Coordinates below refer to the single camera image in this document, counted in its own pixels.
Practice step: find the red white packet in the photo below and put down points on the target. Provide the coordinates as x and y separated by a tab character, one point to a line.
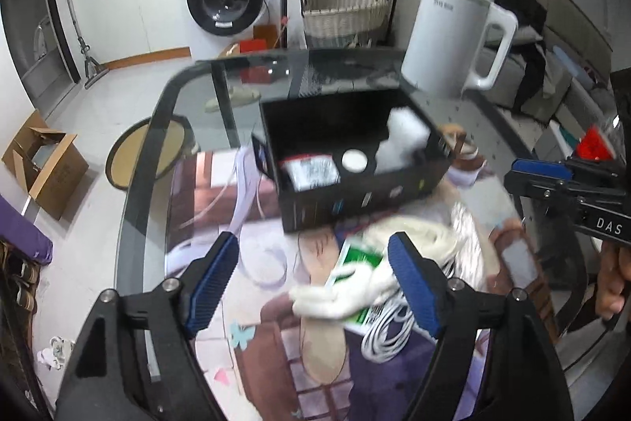
313	172

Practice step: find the white foam piece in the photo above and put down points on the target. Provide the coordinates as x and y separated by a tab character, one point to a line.
402	140

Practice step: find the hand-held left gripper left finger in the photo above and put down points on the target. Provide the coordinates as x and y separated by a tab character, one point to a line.
213	283

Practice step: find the white glove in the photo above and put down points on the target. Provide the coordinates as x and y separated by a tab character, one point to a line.
335	300

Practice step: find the light blue pillow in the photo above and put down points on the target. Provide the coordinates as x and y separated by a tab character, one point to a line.
569	63

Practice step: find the white electric kettle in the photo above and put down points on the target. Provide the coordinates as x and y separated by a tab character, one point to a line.
443	41

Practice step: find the beige slipper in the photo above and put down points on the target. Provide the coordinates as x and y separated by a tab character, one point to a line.
236	98

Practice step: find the white lower kitchen cabinet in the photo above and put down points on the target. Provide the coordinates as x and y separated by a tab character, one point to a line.
133	6

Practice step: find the open cardboard box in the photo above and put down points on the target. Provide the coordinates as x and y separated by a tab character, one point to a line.
56	177

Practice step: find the printed table mat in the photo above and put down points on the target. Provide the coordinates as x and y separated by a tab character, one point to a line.
276	352

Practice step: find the black storage box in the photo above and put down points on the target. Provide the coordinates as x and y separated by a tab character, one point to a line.
320	209

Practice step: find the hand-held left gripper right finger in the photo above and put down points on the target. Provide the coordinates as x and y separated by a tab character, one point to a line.
413	288

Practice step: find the person's right hand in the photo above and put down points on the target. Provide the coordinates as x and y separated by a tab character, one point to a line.
614	283

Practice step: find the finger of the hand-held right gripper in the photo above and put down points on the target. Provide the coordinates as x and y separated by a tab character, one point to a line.
540	168
537	189

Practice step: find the black clothes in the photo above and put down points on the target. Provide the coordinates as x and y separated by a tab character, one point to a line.
522	6

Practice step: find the wicker laundry basket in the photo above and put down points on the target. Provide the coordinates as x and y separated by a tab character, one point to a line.
340	19

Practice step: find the green white packet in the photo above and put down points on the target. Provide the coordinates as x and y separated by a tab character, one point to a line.
357	256

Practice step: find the grey sofa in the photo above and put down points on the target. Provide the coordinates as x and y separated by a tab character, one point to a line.
557	90

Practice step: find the round brown stool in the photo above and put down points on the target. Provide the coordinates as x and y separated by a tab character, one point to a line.
138	154

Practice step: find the white round lid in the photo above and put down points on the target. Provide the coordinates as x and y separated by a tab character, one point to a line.
354	160

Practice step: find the crumpled white paper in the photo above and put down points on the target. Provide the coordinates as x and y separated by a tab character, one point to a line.
54	352

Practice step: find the red box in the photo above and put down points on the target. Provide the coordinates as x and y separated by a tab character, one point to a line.
254	46

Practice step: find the purple cloth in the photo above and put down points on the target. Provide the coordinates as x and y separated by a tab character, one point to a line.
24	233

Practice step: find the grey flat mop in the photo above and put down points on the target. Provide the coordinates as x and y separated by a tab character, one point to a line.
79	36

